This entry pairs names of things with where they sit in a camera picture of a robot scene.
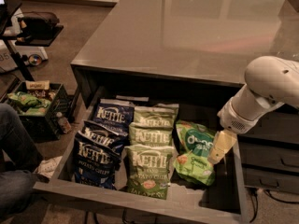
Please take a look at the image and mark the blue Kettle bag middle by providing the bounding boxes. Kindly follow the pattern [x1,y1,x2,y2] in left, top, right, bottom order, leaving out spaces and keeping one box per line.
[81,120,128,155]

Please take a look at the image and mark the blue kettle bag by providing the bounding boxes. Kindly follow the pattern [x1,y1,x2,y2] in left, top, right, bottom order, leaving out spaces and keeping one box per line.
[81,120,128,155]
[93,99,135,133]
[73,132,121,189]

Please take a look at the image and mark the green Kettle bag back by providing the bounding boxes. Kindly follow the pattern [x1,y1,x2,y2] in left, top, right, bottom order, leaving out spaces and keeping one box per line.
[134,104,179,127]

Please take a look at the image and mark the black floor cable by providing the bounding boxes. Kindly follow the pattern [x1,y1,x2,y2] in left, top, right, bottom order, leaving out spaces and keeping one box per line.
[249,189,299,224]

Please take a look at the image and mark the person's leg in jeans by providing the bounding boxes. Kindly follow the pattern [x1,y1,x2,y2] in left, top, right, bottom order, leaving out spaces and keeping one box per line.
[0,104,43,217]

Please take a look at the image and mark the dark bag on tray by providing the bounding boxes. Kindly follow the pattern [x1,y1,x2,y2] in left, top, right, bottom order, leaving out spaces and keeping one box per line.
[17,12,60,42]

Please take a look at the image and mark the green snack bags in crate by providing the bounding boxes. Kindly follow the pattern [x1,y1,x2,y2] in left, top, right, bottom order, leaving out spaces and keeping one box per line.
[7,91,51,116]

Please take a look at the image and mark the black plastic crate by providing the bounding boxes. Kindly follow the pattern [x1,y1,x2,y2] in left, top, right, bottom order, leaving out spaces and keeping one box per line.
[11,82,68,143]

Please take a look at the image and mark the black stand with tray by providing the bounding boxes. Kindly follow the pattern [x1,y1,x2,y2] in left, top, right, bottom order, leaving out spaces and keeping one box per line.
[0,0,64,82]

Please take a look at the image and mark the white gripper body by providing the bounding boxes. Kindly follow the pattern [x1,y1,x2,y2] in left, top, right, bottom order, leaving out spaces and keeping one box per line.
[218,85,283,134]

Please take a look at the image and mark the green Kettle jalapeno bag front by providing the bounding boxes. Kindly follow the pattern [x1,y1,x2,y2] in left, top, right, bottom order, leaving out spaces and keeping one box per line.
[125,145,174,200]

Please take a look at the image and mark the green Kettle bag middle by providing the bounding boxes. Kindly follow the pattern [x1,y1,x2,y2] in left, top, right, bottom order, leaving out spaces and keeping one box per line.
[129,123,172,147]

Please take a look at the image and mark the blue Kettle bag back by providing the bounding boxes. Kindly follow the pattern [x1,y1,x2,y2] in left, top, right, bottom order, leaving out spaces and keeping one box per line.
[93,99,135,133]

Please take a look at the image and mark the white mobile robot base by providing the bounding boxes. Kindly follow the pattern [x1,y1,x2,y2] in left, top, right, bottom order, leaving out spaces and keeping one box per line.
[0,8,48,73]

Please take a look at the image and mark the open grey top drawer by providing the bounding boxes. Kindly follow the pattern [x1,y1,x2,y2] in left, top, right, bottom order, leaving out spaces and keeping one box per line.
[35,84,248,224]

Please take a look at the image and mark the small bottle beside crate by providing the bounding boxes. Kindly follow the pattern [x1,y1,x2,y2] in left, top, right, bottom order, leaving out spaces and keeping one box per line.
[56,112,72,133]

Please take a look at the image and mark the yellow taped gripper finger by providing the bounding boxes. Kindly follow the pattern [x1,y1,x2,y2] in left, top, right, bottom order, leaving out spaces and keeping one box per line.
[207,130,237,164]

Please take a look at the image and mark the grey counter cabinet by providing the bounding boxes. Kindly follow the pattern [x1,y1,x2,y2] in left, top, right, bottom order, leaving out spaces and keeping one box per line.
[71,0,299,106]

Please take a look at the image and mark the green rice chip bag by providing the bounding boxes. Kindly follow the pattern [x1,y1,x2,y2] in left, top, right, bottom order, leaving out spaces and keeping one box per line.
[173,120,216,186]

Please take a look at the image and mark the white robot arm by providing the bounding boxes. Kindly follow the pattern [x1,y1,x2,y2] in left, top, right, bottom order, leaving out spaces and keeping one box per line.
[207,56,299,164]

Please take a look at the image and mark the white sneaker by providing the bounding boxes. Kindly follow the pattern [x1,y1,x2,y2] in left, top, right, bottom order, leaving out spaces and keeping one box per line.
[34,156,62,178]

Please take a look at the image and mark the blue Kettle bag front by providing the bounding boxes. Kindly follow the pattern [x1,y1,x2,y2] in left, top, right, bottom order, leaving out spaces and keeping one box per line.
[73,132,121,189]

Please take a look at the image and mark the dark lower drawer unit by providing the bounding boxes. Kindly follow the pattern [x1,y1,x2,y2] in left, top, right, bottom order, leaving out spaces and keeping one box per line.
[238,105,299,194]

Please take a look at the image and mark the brown snack box in crate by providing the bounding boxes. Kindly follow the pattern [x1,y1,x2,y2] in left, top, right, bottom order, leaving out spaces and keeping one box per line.
[25,80,50,91]

